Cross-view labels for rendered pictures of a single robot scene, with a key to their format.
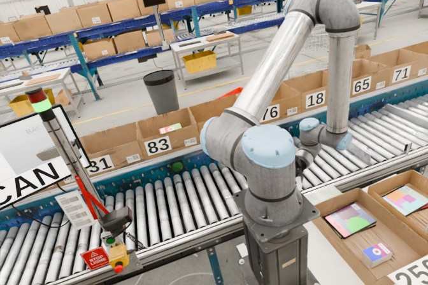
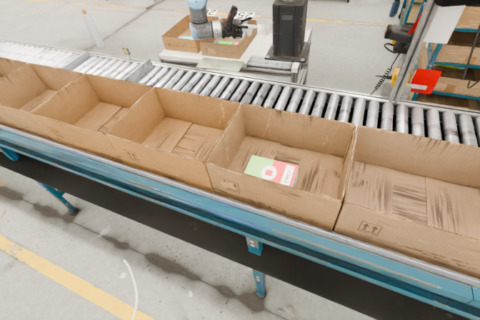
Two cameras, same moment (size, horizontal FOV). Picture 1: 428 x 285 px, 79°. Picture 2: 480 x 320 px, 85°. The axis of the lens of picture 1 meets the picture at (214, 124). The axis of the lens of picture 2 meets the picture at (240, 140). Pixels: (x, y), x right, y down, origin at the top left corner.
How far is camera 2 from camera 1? 2.21 m
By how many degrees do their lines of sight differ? 96
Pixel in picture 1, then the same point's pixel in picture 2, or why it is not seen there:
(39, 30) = not seen: outside the picture
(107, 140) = (442, 248)
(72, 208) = (450, 14)
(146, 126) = (316, 206)
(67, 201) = not seen: hidden behind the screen
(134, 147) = (365, 136)
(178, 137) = (279, 121)
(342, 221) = not seen: hidden behind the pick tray
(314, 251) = (258, 49)
